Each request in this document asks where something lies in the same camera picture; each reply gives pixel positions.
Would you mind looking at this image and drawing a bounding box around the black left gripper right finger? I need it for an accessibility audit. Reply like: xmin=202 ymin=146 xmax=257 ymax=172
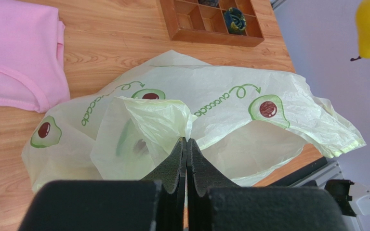
xmin=187 ymin=139 xmax=347 ymax=231

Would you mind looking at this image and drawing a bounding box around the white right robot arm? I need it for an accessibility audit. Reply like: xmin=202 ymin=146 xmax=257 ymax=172
xmin=324 ymin=180 xmax=370 ymax=231

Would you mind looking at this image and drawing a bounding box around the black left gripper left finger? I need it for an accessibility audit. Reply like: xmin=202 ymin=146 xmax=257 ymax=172
xmin=19 ymin=138 xmax=187 ymax=231

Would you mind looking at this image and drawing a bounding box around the dark rolled sock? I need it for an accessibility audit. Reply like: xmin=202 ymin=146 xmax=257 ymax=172
xmin=198 ymin=0 xmax=219 ymax=7

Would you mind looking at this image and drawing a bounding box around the aluminium frame rail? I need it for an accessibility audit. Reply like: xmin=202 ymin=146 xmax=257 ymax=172
xmin=270 ymin=156 xmax=346 ymax=193

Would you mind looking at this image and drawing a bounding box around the pink folded t-shirt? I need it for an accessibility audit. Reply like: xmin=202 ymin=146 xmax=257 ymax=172
xmin=0 ymin=0 xmax=70 ymax=113

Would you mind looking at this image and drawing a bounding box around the pale green avocado plastic bag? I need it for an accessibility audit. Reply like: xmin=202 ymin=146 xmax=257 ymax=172
xmin=22 ymin=51 xmax=366 ymax=191

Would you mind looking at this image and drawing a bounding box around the wooden compartment tray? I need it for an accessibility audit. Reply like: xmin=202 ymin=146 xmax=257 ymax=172
xmin=159 ymin=0 xmax=264 ymax=47

